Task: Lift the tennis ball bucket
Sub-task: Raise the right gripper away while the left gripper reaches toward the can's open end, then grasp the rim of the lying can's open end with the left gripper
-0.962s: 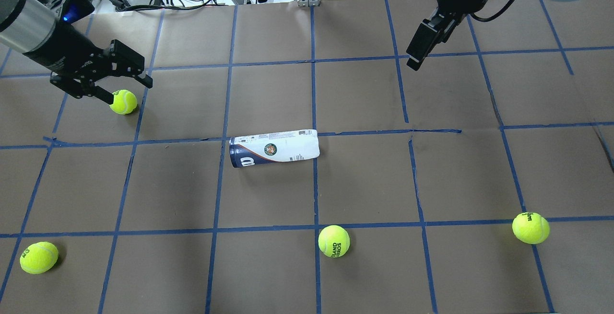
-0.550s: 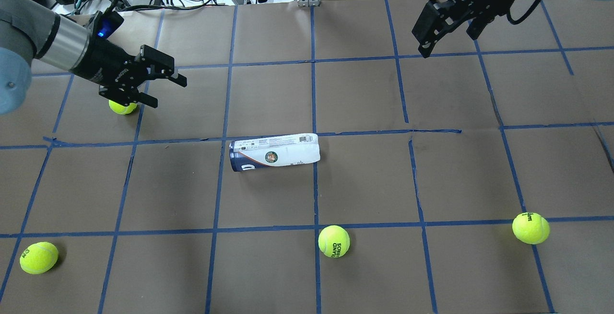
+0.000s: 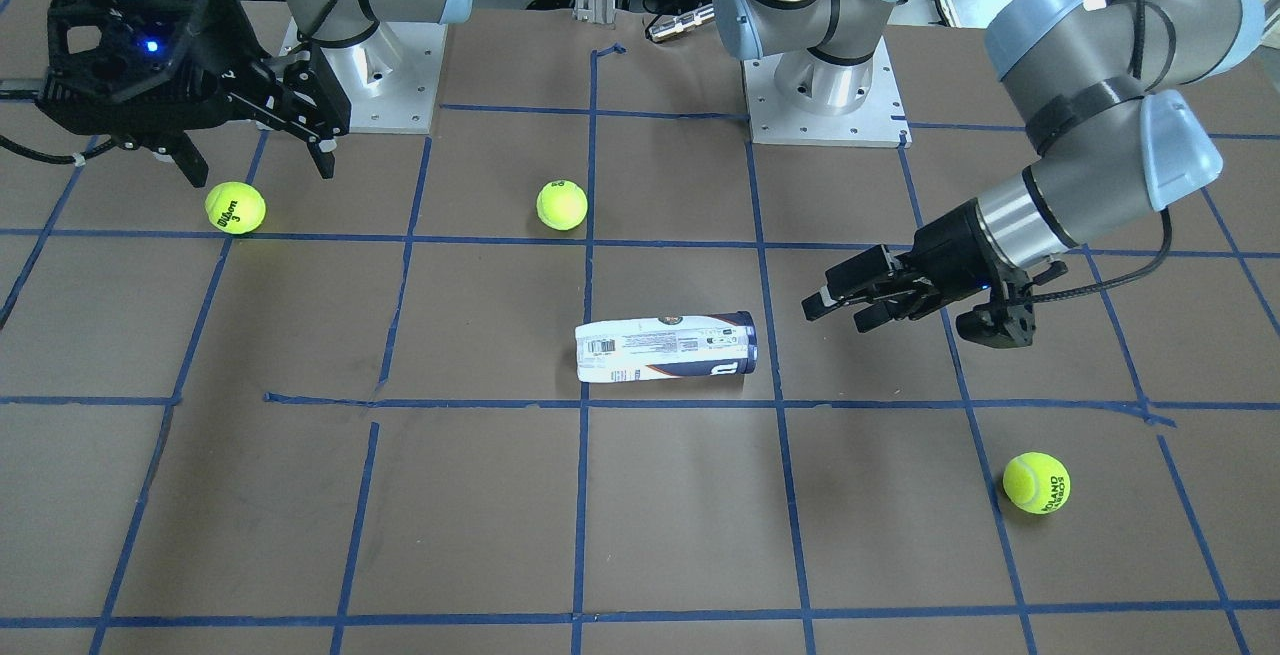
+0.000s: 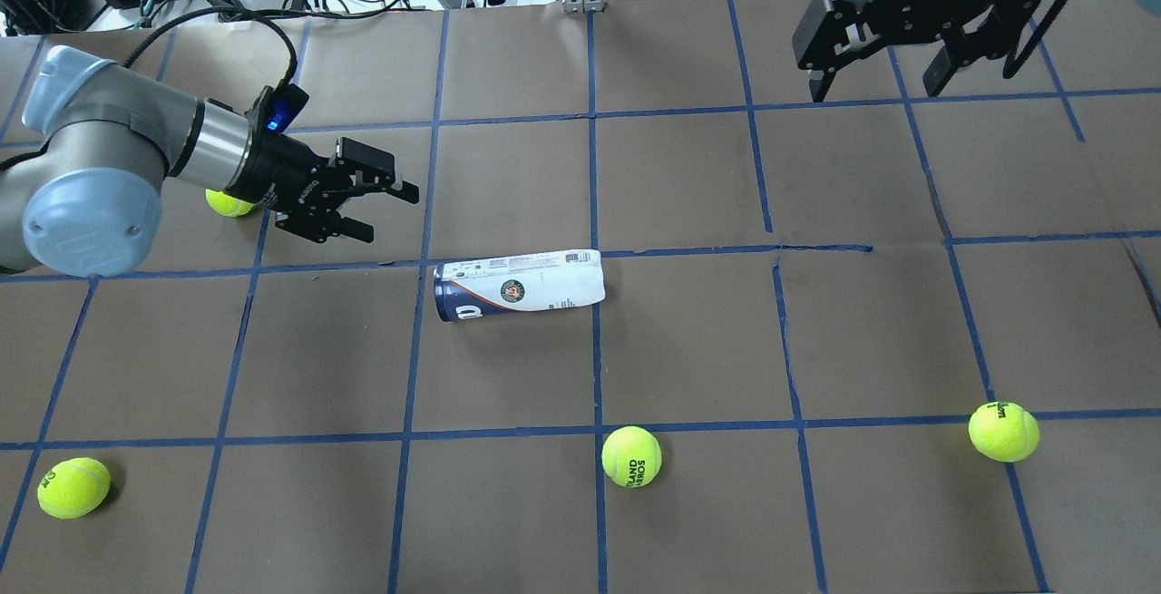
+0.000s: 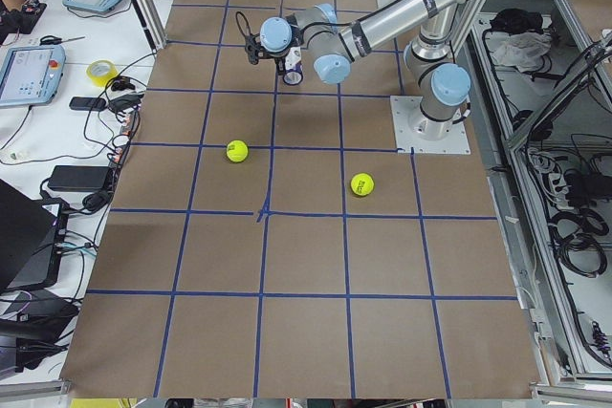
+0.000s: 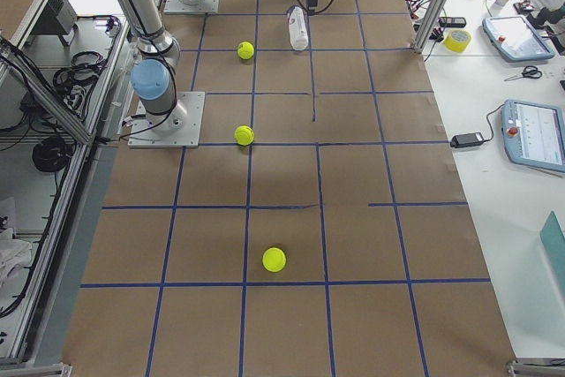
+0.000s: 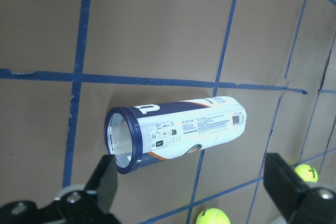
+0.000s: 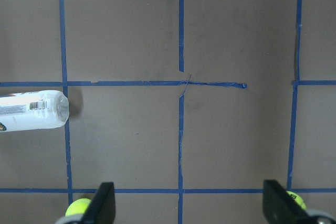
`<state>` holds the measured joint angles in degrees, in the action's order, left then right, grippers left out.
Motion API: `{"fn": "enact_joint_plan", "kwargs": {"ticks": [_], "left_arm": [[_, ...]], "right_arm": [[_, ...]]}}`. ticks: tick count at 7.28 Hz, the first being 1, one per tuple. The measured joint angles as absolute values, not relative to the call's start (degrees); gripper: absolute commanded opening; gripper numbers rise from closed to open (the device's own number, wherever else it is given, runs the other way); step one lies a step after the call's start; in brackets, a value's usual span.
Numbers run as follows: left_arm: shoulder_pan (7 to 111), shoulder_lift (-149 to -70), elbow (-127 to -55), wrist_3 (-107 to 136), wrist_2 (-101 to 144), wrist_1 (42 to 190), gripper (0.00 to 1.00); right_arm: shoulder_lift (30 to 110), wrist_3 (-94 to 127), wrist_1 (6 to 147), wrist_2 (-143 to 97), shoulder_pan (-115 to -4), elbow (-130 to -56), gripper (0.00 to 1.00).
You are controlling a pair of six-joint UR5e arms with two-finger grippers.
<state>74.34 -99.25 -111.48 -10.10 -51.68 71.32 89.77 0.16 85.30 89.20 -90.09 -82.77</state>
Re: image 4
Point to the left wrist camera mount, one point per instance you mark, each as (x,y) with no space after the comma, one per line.
(276,107)

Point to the tennis ball near left gripper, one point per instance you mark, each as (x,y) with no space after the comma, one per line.
(228,206)

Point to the Wilson tennis ball can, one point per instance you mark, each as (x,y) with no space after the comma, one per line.
(494,286)

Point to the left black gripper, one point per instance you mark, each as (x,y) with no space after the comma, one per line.
(275,168)

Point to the tennis ball Roland Garros centre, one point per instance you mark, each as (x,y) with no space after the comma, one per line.
(631,457)

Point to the tennis ball front left corner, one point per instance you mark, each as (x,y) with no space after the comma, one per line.
(74,488)

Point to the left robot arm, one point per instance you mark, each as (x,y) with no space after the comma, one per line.
(87,202)

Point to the tennis ball Wilson right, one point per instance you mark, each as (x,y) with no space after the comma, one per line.
(1004,431)

